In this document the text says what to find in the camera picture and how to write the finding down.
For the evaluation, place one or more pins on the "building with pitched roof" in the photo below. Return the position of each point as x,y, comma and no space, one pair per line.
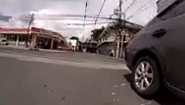
110,38

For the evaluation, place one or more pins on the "utility pole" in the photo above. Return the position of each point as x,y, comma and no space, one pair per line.
118,28

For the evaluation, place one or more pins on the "thin pole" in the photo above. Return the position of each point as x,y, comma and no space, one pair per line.
84,17

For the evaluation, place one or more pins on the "red roofed station building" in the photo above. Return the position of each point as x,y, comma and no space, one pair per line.
32,36

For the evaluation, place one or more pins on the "dark pole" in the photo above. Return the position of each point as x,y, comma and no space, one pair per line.
29,31

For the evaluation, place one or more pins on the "dark grey car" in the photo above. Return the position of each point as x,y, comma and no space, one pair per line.
177,54

